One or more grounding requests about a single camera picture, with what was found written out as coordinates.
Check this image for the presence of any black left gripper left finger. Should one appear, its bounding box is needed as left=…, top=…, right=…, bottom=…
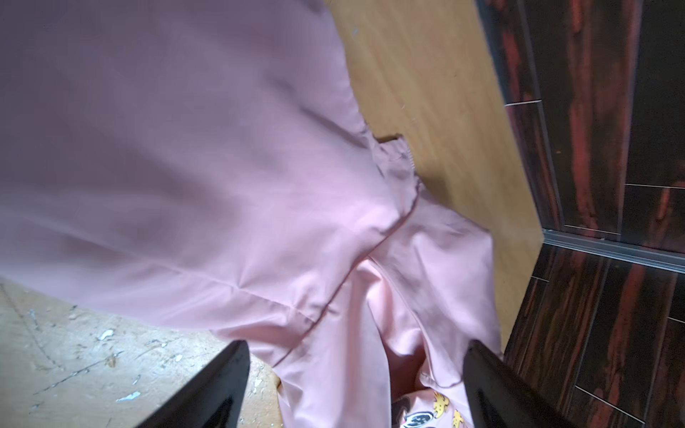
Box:
left=139, top=341, right=250, bottom=428

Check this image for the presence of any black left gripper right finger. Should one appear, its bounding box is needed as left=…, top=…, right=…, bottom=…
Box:
left=463, top=340, right=573, bottom=428

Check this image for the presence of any pink zip-up jacket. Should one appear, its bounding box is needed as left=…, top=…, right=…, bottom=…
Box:
left=1, top=1, right=501, bottom=427

